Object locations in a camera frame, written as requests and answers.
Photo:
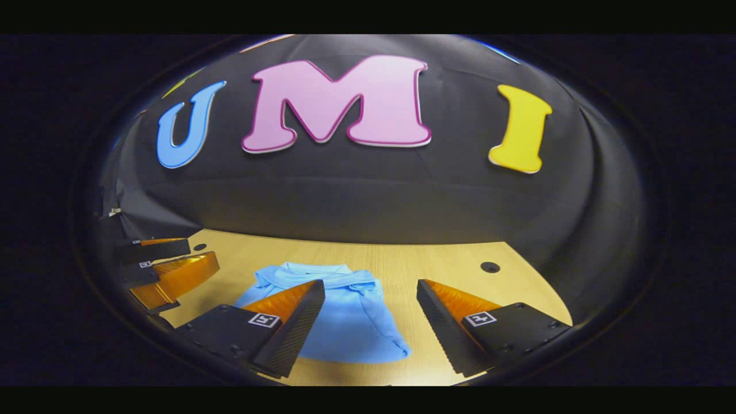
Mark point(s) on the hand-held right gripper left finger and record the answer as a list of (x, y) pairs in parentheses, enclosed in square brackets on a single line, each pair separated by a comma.
[(299, 328)]

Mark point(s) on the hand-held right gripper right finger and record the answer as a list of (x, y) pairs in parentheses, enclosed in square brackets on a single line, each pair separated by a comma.
[(445, 328)]

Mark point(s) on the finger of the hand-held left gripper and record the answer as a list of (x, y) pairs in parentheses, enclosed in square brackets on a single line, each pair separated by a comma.
[(184, 275), (164, 250)]

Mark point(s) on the light blue T-shirt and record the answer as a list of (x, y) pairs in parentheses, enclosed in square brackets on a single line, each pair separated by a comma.
[(351, 328)]

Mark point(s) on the black backdrop cloth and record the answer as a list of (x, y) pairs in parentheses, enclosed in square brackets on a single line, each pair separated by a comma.
[(374, 195)]

